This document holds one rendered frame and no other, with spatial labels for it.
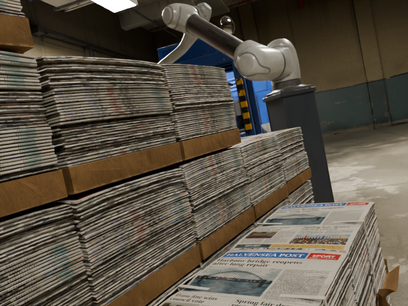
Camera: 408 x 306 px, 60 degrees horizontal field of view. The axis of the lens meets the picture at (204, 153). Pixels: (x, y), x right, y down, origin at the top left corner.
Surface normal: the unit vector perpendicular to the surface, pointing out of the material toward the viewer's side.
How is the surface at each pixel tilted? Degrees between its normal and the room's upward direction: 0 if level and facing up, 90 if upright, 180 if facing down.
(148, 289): 92
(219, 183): 90
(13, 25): 91
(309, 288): 7
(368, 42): 90
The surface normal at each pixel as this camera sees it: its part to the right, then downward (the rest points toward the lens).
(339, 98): -0.25, 0.11
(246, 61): -0.61, 0.26
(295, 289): -0.14, -0.98
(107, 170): 0.82, -0.11
